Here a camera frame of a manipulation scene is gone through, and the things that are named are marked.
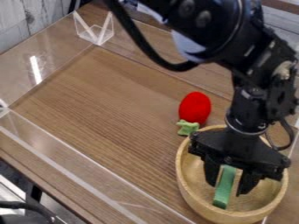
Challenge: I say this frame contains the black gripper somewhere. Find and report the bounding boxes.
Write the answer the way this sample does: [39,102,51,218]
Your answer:
[189,124,292,196]

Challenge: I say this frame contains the long green block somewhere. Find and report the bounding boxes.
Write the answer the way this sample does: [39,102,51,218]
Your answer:
[213,165,237,209]

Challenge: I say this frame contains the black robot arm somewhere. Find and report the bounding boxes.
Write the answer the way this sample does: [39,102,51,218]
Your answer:
[105,0,299,194]

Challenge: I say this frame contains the brown wooden bowl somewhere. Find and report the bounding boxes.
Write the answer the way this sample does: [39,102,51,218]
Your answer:
[174,124,290,224]

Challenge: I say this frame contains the red plush strawberry toy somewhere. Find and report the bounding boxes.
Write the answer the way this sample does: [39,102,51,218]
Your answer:
[177,92,212,136]

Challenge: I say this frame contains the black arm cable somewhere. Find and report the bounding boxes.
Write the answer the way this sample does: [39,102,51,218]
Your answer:
[265,117,296,151]

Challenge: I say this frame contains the black metal table frame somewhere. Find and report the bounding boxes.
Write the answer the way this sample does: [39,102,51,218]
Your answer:
[0,159,87,224]

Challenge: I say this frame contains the black cable at corner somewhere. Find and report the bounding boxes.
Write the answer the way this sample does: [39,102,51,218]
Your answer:
[0,200,57,224]

